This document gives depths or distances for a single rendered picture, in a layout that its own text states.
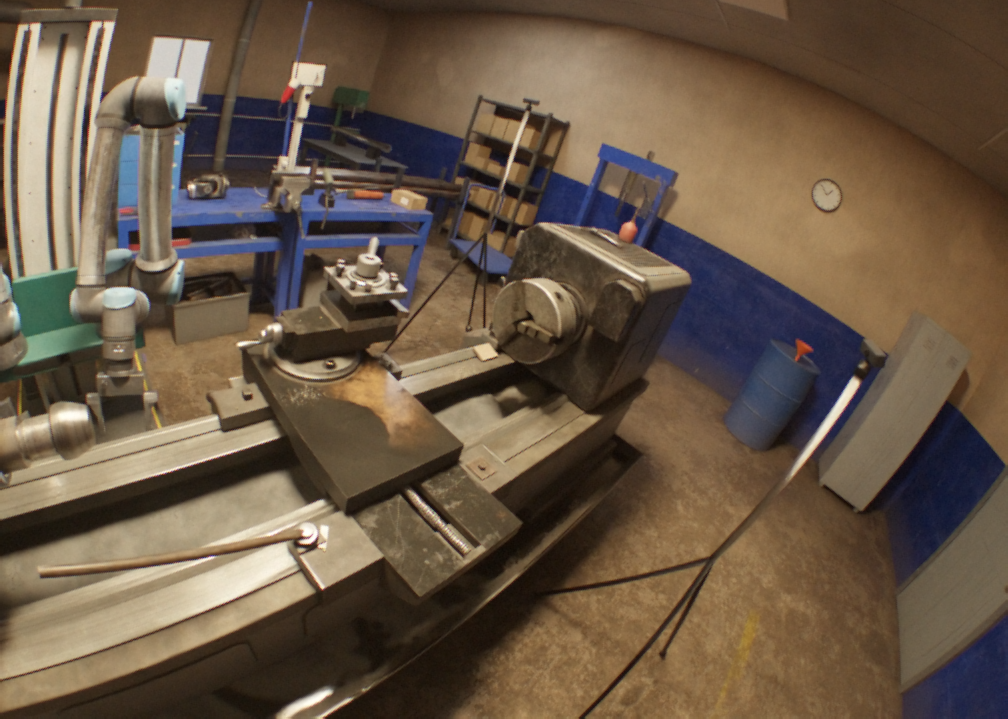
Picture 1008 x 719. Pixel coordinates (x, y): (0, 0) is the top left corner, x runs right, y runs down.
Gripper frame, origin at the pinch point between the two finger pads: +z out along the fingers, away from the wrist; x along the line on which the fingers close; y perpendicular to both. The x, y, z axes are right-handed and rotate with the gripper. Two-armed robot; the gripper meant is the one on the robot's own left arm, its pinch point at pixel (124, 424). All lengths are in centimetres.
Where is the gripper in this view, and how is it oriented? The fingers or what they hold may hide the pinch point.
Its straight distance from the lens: 123.9
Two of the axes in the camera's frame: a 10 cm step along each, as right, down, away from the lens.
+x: 6.6, -0.1, 7.5
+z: -1.0, 9.9, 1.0
